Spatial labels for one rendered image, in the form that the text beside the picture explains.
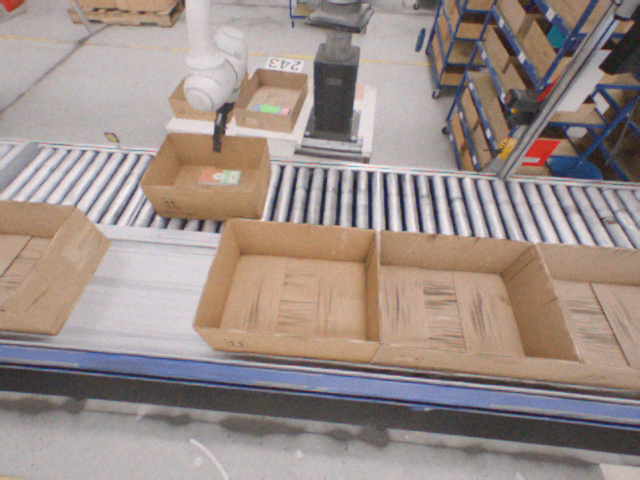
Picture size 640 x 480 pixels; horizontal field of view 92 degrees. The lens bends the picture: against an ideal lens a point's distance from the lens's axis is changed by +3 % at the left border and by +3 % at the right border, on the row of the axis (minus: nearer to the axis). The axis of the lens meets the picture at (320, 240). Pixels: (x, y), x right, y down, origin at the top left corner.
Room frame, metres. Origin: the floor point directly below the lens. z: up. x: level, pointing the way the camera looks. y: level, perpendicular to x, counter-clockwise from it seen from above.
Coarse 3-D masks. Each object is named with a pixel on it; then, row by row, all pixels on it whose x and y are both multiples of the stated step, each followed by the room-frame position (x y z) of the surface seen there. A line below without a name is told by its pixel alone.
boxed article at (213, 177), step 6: (204, 174) 0.94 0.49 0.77; (210, 174) 0.94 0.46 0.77; (216, 174) 0.95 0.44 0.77; (222, 174) 0.95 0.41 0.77; (228, 174) 0.95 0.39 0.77; (234, 174) 0.95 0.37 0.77; (240, 174) 0.96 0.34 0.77; (204, 180) 0.91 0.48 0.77; (210, 180) 0.91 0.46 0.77; (216, 180) 0.91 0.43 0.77; (222, 180) 0.91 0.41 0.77; (228, 180) 0.91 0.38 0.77; (234, 180) 0.91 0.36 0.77
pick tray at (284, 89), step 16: (256, 80) 1.64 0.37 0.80; (272, 80) 1.67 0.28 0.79; (288, 80) 1.65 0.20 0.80; (304, 80) 1.63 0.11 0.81; (240, 96) 1.41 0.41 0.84; (256, 96) 1.56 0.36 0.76; (272, 96) 1.57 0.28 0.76; (288, 96) 1.57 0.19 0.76; (304, 96) 1.53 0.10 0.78; (240, 112) 1.30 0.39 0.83; (256, 112) 1.29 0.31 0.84; (256, 128) 1.29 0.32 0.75; (272, 128) 1.27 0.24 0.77; (288, 128) 1.26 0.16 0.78
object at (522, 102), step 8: (504, 96) 1.09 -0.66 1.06; (512, 96) 1.05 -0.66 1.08; (520, 96) 1.04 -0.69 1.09; (528, 96) 1.04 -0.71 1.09; (536, 96) 1.05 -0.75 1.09; (512, 104) 1.04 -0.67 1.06; (520, 104) 1.04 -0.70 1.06; (528, 104) 1.03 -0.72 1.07; (536, 104) 1.03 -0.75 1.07; (512, 112) 1.06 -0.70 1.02; (520, 112) 1.05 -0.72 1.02; (528, 112) 1.05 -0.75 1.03
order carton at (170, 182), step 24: (168, 144) 0.98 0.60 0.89; (192, 144) 1.01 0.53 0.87; (240, 144) 1.00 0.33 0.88; (264, 144) 1.00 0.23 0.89; (168, 168) 0.91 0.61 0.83; (192, 168) 0.99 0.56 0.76; (216, 168) 1.00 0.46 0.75; (240, 168) 1.00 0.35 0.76; (264, 168) 0.88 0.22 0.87; (144, 192) 0.73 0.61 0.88; (168, 192) 0.72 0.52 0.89; (192, 192) 0.72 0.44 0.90; (216, 192) 0.72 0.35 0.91; (240, 192) 0.71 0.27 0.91; (264, 192) 0.83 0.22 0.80; (168, 216) 0.73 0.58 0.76; (192, 216) 0.72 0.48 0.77; (216, 216) 0.72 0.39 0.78; (240, 216) 0.71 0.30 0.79
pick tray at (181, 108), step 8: (184, 80) 1.55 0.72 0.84; (248, 80) 1.69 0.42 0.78; (176, 88) 1.46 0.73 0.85; (240, 88) 1.55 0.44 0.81; (176, 96) 1.43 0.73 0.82; (184, 96) 1.50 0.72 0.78; (176, 104) 1.35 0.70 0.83; (184, 104) 1.35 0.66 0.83; (176, 112) 1.36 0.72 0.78; (184, 112) 1.35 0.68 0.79; (192, 112) 1.34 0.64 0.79; (200, 112) 1.34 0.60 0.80; (208, 112) 1.34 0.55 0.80; (232, 112) 1.39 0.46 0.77; (200, 120) 1.34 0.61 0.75; (208, 120) 1.34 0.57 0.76
